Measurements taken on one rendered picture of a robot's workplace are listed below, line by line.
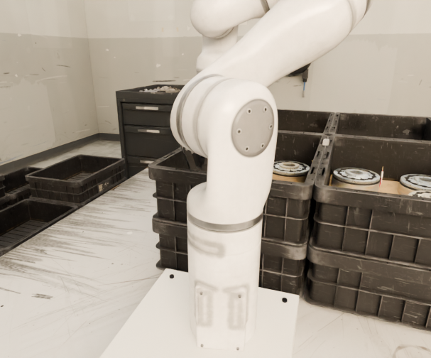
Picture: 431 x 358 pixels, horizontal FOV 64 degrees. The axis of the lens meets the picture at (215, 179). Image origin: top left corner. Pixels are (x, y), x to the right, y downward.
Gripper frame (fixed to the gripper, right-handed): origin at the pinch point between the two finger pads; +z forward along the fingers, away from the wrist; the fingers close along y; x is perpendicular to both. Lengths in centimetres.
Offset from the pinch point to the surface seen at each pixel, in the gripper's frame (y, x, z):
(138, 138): 3, 173, 27
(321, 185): 10.7, -20.5, -5.4
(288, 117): 46, 50, -4
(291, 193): 6.5, -18.9, -3.9
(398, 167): 46.3, -1.6, 0.7
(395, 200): 18.0, -28.2, -4.8
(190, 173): -7.1, -7.9, -5.2
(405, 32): 272, 226, -49
